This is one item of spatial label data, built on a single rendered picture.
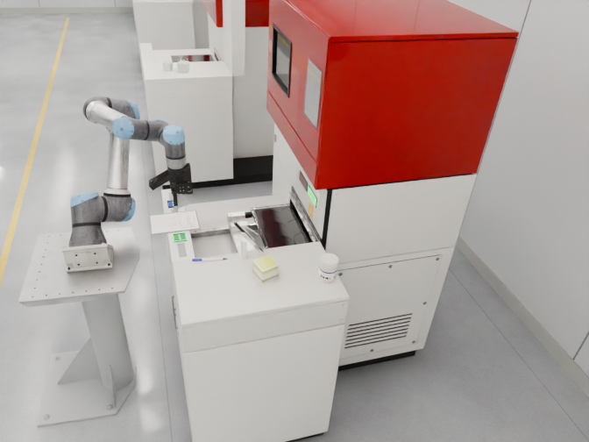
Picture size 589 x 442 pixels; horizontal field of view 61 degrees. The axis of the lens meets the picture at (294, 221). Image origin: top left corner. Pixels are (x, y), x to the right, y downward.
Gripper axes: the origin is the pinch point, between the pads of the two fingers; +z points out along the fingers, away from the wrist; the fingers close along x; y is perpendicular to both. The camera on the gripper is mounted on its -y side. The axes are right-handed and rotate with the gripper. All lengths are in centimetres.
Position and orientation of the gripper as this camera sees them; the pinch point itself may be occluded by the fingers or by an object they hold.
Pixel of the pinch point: (174, 209)
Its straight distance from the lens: 208.3
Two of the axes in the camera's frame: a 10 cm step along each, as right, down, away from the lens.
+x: -2.8, -5.7, 7.7
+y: 9.6, -1.2, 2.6
